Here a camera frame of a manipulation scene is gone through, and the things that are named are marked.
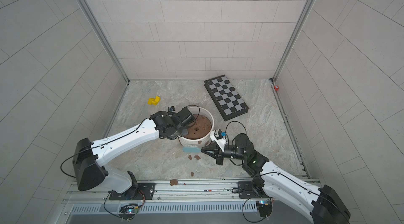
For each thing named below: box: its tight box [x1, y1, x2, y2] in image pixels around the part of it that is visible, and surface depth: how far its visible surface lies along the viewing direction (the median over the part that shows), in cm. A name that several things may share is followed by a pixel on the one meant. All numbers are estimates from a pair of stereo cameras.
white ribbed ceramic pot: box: [178, 106, 215, 148], surface depth 80 cm
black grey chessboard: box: [203, 74, 250, 122], surface depth 104 cm
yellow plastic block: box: [147, 95, 161, 106], surface depth 106 cm
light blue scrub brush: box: [182, 146, 201, 154], surface depth 70 cm
